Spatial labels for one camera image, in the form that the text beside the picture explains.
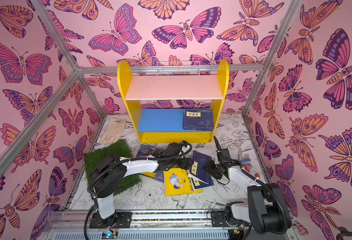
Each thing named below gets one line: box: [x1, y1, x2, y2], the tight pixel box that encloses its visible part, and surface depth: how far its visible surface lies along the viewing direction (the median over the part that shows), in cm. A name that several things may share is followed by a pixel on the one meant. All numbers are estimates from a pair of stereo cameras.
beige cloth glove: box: [100, 118, 126, 145], surface depth 113 cm
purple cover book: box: [154, 170, 165, 183], surface depth 84 cm
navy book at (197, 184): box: [191, 177, 214, 189], surface depth 85 cm
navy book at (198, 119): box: [183, 109, 214, 132], surface depth 95 cm
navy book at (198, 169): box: [189, 150, 214, 185], surface depth 89 cm
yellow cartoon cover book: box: [163, 168, 203, 196], surface depth 83 cm
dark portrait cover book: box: [136, 144, 160, 158], surface depth 94 cm
